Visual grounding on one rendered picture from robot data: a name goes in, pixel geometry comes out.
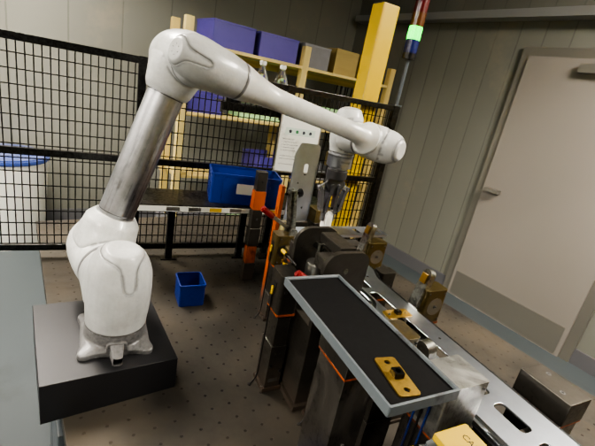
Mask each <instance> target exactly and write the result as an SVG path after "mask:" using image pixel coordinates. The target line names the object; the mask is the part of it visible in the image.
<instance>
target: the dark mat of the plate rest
mask: <svg viewBox="0 0 595 446"><path fill-rule="evenodd" d="M290 282H291V283H292V284H293V286H294V287H295V288H296V289H297V291H298V292H299V293H300V294H301V296H302V297H303V298H304V299H305V300H306V301H307V302H308V304H309V305H310V306H311V307H312V308H313V310H314V311H315V312H316V314H317V315H318V316H319V317H320V319H321V320H322V321H323V322H324V324H325V325H326V326H327V327H328V329H329V330H330V331H331V333H332V334H333V335H334V336H335V338H336V339H337V340H338V341H339V342H340V343H341V344H342V345H343V347H344V348H345V349H346V351H347V352H348V353H349V354H350V355H351V357H352V358H353V359H354V361H355V362H356V363H357V364H358V366H359V367H360V368H361V369H362V371H363V372H364V373H365V374H366V376H367V377H368V378H369V379H370V380H371V381H372V382H373V383H374V385H375V386H376V387H377V389H378V390H379V391H380V392H381V394H382V395H383V396H384V397H385V399H386V400H387V401H388V402H389V404H391V405H393V404H399V403H403V402H406V401H410V400H414V399H417V398H421V397H425V396H431V395H434V394H438V393H442V392H445V391H449V390H453V388H452V387H451V386H450V385H449V384H448V383H447V382H446V381H445V380H444V379H443V378H442V377H441V376H440V375H438V374H437V373H436V372H435V371H434V370H433V369H432V368H431V367H430V366H429V365H428V364H427V363H426V362H425V361H424V360H423V359H422V358H421V357H420V356H419V355H418V354H417V353H416V352H415V351H414V350H412V349H411V348H410V347H409V346H408V345H407V344H406V343H405V342H404V341H403V340H402V339H401V338H400V337H399V336H398V335H397V334H396V333H395V332H394V331H393V330H392V329H391V328H390V327H389V326H388V325H387V324H385V323H384V322H383V321H382V320H381V319H380V318H379V317H378V316H377V315H376V314H375V313H374V312H373V311H372V310H371V309H370V308H369V307H368V306H367V305H366V304H365V303H364V302H363V301H362V300H361V299H360V298H358V297H357V296H356V295H355V294H354V293H353V292H352V291H351V290H350V289H349V288H348V287H347V286H346V285H345V284H344V283H343V282H342V281H341V280H340V279H339V278H321V279H305V280H290ZM384 357H393V358H395V359H396V360H397V361H398V363H399V364H400V366H401V367H402V368H403V370H404V371H405V372H406V374H407V375H408V377H409V378H410V379H411V381H412V382H413V384H414V385H415V386H416V388H417V389H419V391H420V392H421V395H420V396H417V397H407V398H401V397H399V396H398V395H397V393H396V392H395V390H394V389H393V388H392V386H391V385H390V384H389V382H388V381H387V379H386V378H385V376H384V375H383V373H382V371H381V370H380V368H379V367H378V365H377V364H376V362H375V358H384Z"/></svg>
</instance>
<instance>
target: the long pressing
mask: <svg viewBox="0 0 595 446"><path fill-rule="evenodd" d="M367 276H368V277H367ZM364 282H365V283H366V284H367V285H368V286H369V287H370V288H362V290H361V295H362V296H363V297H364V298H365V299H366V300H367V301H368V302H369V303H370V304H372V305H373V306H374V307H375V308H376V310H378V311H379V312H380V313H381V314H382V315H383V316H384V318H386V319H387V320H394V319H389V318H388V317H387V316H386V315H384V314H383V311H387V309H386V308H385V307H383V306H382V305H381V304H380V303H379V302H378V301H377V300H376V299H375V298H373V297H372V296H371V295H370V294H377V295H379V296H380V297H381V298H382V299H383V300H384V301H386V302H387V303H388V304H389V305H390V306H391V307H392V308H394V309H406V310H407V311H409V312H410V313H411V314H412V315H413V316H412V317H407V318H400V319H406V320H407V321H409V322H410V323H411V324H412V325H413V326H414V327H415V328H417V329H418V330H419V331H420V332H421V333H422V334H423V335H425V336H426V337H427V338H430V339H431V340H432V341H433V342H434V343H435V345H436V346H437V347H438V348H439V349H440V350H441V351H442V352H443V353H444V354H445V355H446V356H447V357H449V356H453V355H460V356H461V357H462V358H464V359H465V360H466V361H467V362H468V363H469V364H471V365H472V366H473V367H474V368H475V369H476V370H477V371H478V372H479V373H481V374H482V375H483V376H484V377H485V378H487V379H488V380H489V381H490V382H489V384H488V387H487V389H486V391H487V392H488V394H486V395H483V399H482V401H481V403H480V405H479V407H478V410H477V412H476V414H475V417H474V419H473V422H472V424H471V425H472V426H473V427H474V428H475V429H476V430H477V431H478V432H479V433H480V434H481V435H482V436H483V437H484V438H485V439H486V440H487V441H488V442H489V443H490V444H491V445H492V446H543V445H547V446H582V445H581V444H580V443H579V442H577V441H576V440H575V439H574V438H572V437H571V436H570V435H569V434H567V433H566V432H565V431H564V430H562V429H561V428H560V427H559V426H557V425H556V424H555V423H554V422H553V421H551V420H550V419H549V418H548V417H546V416H545V415H544V414H543V413H542V412H541V411H540V410H539V409H537V408H536V407H535V406H534V405H533V404H531V403H530V402H529V401H528V400H526V399H525V398H524V397H523V396H521V395H520V394H519V393H518V392H516V391H515V390H514V389H513V388H511V387H510V386H509V385H508V384H507V383H505V382H504V381H503V380H501V379H500V378H499V377H498V376H497V375H496V374H495V373H494V372H493V371H491V370H490V369H489V368H488V367H487V366H485V365H484V364H483V363H481V362H480V361H479V360H478V359H477V358H475V357H474V356H473V355H472V354H470V353H469V352H468V351H467V350H465V349H464V348H463V347H462V346H460V345H459V344H458V343H457V342H455V341H454V340H453V339H452V338H451V337H450V336H449V335H448V334H447V333H445V332H444V331H443V330H442V329H440V328H439V327H438V326H437V325H435V324H434V323H433V322H432V321H431V320H429V319H428V318H427V317H426V316H424V315H423V314H422V313H421V312H419V311H418V310H417V309H416V308H414V307H413V306H412V305H411V304H410V303H408V302H407V301H406V300H405V299H404V298H403V297H402V296H400V295H399V294H398V293H397V292H396V291H394V290H393V289H392V288H391V287H389V286H388V285H387V284H386V283H385V282H383V281H382V280H381V279H380V277H379V275H378V272H377V271H376V270H375V269H374V268H373V267H372V266H371V265H368V268H367V274H366V277H365V280H364ZM438 338H441V339H438ZM496 405H503V406H504V407H506V408H507V409H508V410H509V411H510V412H511V413H512V414H513V415H514V416H515V417H516V418H517V419H518V420H520V421H521V422H522V423H523V424H524V425H525V426H526V427H528V428H529V430H530V432H528V433H523V432H521V431H520V430H519V429H518V428H516V427H515V426H514V425H513V424H512V423H511V422H510V421H509V420H508V419H506V418H505V417H504V416H503V415H502V414H501V413H500V412H499V411H498V410H496V409H495V407H494V406H496Z"/></svg>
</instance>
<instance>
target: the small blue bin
mask: <svg viewBox="0 0 595 446"><path fill-rule="evenodd" d="M175 277H176V281H175V291H174V294H175V297H176V301H177V303H178V306H179V307H184V306H196V305H203V304H204V297H205V287H206V282H205V279H204V277H203V274H202V273H201V272H183V273H176V274H175Z"/></svg>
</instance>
